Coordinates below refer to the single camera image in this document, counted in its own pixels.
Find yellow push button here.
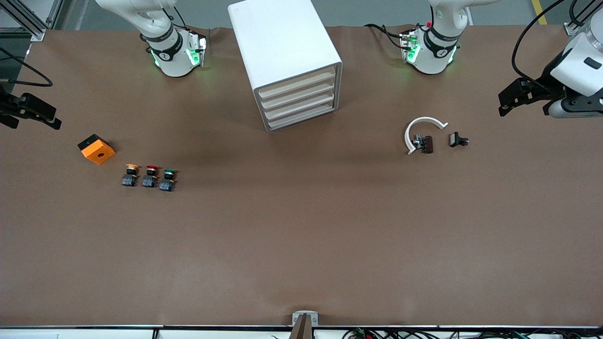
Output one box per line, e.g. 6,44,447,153
122,163,140,187

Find green push button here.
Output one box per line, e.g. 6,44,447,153
159,168,178,192

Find brown small contact block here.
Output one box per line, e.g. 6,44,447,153
412,135,434,154

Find white curved plastic piece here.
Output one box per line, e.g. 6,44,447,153
405,116,448,156

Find brown table cover sheet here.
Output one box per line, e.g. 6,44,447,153
0,26,603,328

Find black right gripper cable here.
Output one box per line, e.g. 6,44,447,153
0,47,53,88

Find orange button enclosure box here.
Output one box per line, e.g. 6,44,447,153
78,134,116,165

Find black arm base cable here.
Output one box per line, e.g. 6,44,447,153
364,23,410,50

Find white table edge rail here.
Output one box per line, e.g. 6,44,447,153
0,324,603,339

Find tangled black cables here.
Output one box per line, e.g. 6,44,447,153
342,328,603,339

